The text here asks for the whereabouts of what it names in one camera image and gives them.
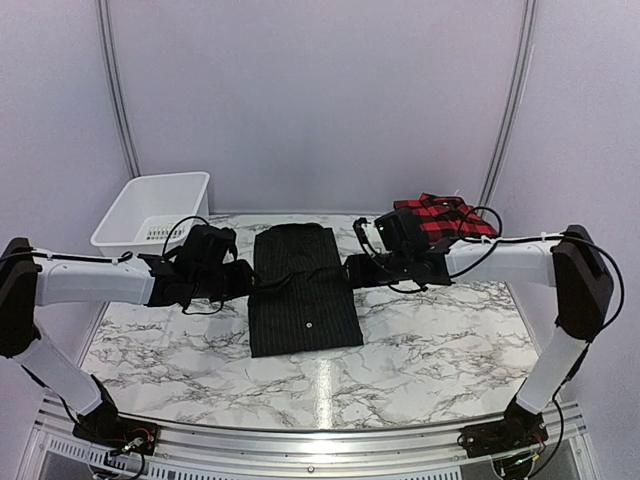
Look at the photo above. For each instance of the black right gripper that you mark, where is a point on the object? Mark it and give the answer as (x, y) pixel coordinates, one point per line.
(358, 275)

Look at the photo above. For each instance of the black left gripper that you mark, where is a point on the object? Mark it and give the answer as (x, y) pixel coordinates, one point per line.
(243, 284)

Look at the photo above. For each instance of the black pinstripe long sleeve shirt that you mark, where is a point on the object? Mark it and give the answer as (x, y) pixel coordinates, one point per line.
(302, 300)

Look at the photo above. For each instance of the red black plaid shirt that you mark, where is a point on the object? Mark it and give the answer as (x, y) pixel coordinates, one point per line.
(447, 217)

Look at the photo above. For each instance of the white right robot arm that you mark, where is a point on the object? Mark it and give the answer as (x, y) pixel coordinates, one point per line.
(583, 275)

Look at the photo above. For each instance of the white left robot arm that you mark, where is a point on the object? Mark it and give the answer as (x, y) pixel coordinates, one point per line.
(205, 266)

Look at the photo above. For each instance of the white plastic bin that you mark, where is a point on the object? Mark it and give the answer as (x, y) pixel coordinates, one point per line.
(152, 213)

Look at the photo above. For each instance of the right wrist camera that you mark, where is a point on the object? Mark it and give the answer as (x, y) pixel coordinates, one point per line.
(369, 236)

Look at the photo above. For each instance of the left aluminium wall post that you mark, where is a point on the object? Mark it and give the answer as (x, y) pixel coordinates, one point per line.
(117, 98)

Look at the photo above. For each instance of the aluminium wall post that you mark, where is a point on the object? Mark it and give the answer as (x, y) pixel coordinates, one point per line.
(117, 98)
(515, 92)

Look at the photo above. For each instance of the aluminium front rail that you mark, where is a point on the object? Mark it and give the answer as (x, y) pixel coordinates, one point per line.
(444, 450)

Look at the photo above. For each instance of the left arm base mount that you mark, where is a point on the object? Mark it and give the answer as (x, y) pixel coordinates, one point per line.
(127, 435)

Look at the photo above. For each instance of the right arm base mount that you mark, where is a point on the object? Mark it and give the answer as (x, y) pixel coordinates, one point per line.
(495, 437)

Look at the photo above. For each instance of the right aluminium wall post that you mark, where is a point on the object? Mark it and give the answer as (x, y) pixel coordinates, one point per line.
(515, 92)

